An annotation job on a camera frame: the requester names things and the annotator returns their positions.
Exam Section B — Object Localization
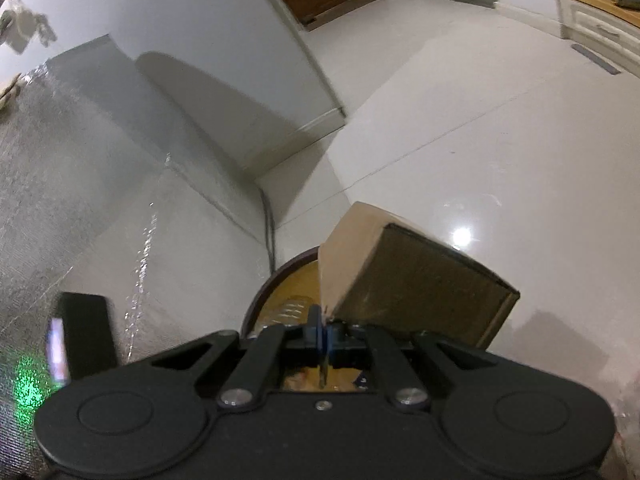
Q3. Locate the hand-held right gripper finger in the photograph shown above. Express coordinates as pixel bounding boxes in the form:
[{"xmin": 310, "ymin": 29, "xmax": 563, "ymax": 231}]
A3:
[
  {"xmin": 150, "ymin": 305, "xmax": 325, "ymax": 407},
  {"xmin": 325, "ymin": 321, "xmax": 496, "ymax": 409}
]

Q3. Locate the yellow plastic waste bin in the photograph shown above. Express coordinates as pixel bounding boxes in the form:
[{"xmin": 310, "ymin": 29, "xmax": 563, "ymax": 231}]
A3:
[{"xmin": 239, "ymin": 247, "xmax": 381, "ymax": 391}]

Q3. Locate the brown cardboard box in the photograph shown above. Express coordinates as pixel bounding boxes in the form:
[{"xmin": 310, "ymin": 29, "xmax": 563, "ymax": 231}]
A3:
[{"xmin": 318, "ymin": 201, "xmax": 521, "ymax": 351}]

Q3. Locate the grey covered bed platform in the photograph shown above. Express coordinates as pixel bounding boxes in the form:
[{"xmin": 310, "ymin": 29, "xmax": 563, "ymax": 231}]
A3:
[{"xmin": 0, "ymin": 34, "xmax": 275, "ymax": 480}]

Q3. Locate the wooden bench with drawers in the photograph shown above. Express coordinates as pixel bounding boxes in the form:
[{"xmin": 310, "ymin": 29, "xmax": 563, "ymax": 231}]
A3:
[{"xmin": 555, "ymin": 0, "xmax": 640, "ymax": 78}]

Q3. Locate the black power cable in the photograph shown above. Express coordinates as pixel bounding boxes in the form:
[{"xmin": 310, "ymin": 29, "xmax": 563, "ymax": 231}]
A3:
[{"xmin": 257, "ymin": 185, "xmax": 278, "ymax": 271}]

